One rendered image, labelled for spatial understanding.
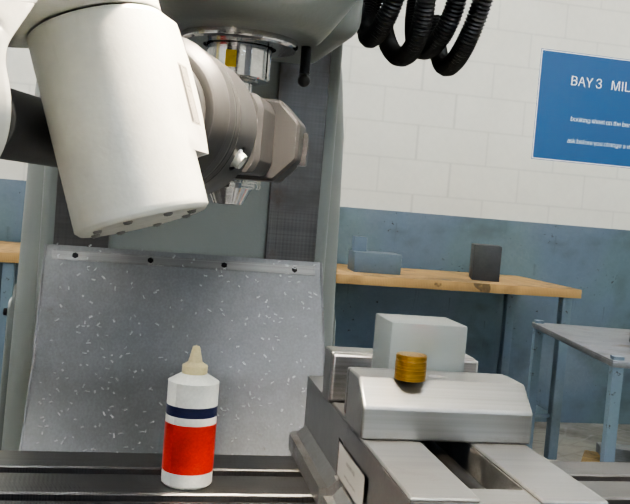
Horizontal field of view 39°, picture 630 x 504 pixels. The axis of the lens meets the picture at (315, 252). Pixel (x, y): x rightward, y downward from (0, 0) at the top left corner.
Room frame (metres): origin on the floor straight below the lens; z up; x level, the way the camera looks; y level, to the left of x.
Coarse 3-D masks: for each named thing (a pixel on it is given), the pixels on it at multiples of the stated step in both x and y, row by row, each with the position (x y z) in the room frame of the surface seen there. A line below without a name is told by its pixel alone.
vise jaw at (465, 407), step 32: (352, 384) 0.63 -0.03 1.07; (384, 384) 0.61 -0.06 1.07; (416, 384) 0.62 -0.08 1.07; (448, 384) 0.62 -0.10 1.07; (480, 384) 0.63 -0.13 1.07; (512, 384) 0.63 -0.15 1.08; (352, 416) 0.62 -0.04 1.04; (384, 416) 0.60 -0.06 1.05; (416, 416) 0.60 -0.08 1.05; (448, 416) 0.60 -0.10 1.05; (480, 416) 0.61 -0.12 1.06; (512, 416) 0.61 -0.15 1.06
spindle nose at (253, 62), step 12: (216, 48) 0.64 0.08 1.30; (228, 48) 0.63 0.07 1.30; (240, 48) 0.63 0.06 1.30; (252, 48) 0.63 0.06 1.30; (264, 48) 0.64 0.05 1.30; (240, 60) 0.63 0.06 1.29; (252, 60) 0.63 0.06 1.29; (264, 60) 0.64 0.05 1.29; (240, 72) 0.63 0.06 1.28; (252, 72) 0.63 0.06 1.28; (264, 72) 0.64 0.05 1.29; (264, 84) 0.67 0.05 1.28
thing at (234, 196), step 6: (216, 192) 0.64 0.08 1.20; (222, 192) 0.64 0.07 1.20; (228, 192) 0.64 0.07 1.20; (234, 192) 0.64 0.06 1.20; (240, 192) 0.64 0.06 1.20; (246, 192) 0.65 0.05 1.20; (216, 198) 0.64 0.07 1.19; (222, 198) 0.64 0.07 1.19; (228, 198) 0.64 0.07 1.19; (234, 198) 0.64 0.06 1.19; (240, 198) 0.64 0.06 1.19; (234, 204) 0.65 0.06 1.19; (240, 204) 0.65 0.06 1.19
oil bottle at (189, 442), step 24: (192, 360) 0.68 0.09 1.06; (168, 384) 0.68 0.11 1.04; (192, 384) 0.67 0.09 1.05; (216, 384) 0.68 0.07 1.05; (168, 408) 0.67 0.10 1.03; (192, 408) 0.67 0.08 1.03; (216, 408) 0.68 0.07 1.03; (168, 432) 0.67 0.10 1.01; (192, 432) 0.67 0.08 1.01; (168, 456) 0.67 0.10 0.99; (192, 456) 0.67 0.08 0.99; (168, 480) 0.67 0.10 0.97; (192, 480) 0.67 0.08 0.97
